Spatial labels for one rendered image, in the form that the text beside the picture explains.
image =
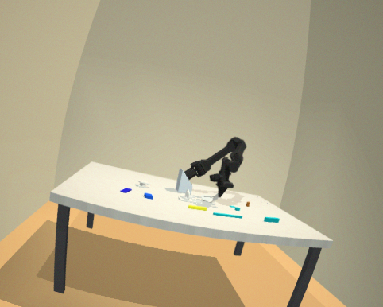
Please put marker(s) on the teal rectangular bar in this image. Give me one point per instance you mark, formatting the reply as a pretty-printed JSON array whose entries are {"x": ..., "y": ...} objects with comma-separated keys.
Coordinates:
[{"x": 273, "y": 219}]

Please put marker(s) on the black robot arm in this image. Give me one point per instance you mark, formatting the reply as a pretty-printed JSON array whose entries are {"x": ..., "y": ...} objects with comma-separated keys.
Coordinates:
[{"x": 235, "y": 145}]

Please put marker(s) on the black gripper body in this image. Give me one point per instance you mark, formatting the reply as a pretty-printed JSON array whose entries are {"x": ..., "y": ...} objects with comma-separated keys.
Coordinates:
[{"x": 225, "y": 181}]

